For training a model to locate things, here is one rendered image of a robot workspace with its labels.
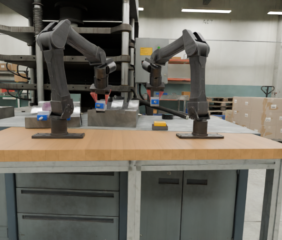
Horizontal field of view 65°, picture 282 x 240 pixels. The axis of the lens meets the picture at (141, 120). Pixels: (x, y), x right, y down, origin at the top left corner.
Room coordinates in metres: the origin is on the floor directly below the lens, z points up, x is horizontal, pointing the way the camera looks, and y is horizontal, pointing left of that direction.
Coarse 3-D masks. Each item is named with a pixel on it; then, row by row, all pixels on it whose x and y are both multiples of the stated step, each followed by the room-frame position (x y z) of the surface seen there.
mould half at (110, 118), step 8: (112, 104) 1.42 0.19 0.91; (120, 104) 1.42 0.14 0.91; (136, 104) 1.42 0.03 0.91; (88, 112) 1.16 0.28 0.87; (112, 112) 1.16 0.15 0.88; (128, 112) 1.16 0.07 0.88; (136, 112) 1.18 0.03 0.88; (88, 120) 1.16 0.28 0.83; (96, 120) 1.16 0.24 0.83; (104, 120) 1.16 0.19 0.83; (112, 120) 1.16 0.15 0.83; (120, 120) 1.16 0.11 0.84; (128, 120) 1.16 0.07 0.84; (136, 120) 1.20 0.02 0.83
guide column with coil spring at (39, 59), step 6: (36, 0) 1.94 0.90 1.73; (36, 6) 1.94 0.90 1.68; (36, 12) 1.94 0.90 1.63; (36, 24) 1.94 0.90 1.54; (36, 42) 1.95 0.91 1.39; (36, 48) 1.95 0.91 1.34; (36, 54) 1.95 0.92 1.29; (42, 54) 1.97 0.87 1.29; (36, 60) 1.95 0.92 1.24; (42, 60) 1.97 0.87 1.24; (42, 66) 1.96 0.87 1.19; (42, 72) 1.96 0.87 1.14; (42, 78) 1.96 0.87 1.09; (42, 84) 1.96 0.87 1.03; (42, 90) 1.96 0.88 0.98; (42, 96) 1.95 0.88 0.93
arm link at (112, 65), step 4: (100, 52) 1.05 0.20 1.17; (100, 56) 1.05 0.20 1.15; (104, 56) 1.07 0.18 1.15; (88, 60) 1.10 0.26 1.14; (104, 60) 1.07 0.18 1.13; (108, 60) 1.13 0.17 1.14; (112, 60) 1.16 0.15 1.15; (92, 64) 1.09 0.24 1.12; (96, 64) 1.08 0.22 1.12; (100, 64) 1.07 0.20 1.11; (108, 64) 1.13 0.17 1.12; (112, 64) 1.15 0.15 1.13; (108, 68) 1.13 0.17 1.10; (112, 68) 1.14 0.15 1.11; (108, 72) 1.14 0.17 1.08
